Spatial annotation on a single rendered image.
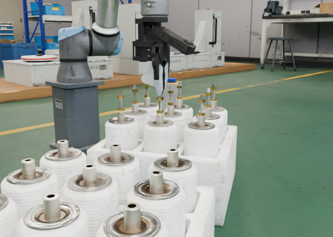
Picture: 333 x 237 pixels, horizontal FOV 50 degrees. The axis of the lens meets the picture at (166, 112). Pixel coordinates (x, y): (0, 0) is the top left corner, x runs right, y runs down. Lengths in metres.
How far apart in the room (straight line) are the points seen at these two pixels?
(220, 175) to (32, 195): 0.48
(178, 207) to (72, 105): 1.03
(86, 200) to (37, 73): 2.54
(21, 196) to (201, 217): 0.31
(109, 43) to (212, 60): 3.13
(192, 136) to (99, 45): 0.74
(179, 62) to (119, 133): 3.16
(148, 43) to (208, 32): 3.78
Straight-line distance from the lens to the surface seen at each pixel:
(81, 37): 1.55
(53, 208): 0.53
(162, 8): 0.96
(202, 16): 4.79
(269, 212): 1.10
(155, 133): 0.98
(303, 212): 1.13
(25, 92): 2.98
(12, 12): 7.50
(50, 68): 3.14
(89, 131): 1.59
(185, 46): 0.94
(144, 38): 0.99
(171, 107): 1.11
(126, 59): 3.84
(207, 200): 0.73
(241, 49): 6.75
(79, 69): 1.54
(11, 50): 5.54
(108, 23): 1.53
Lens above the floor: 0.50
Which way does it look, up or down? 12 degrees down
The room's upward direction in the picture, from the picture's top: straight up
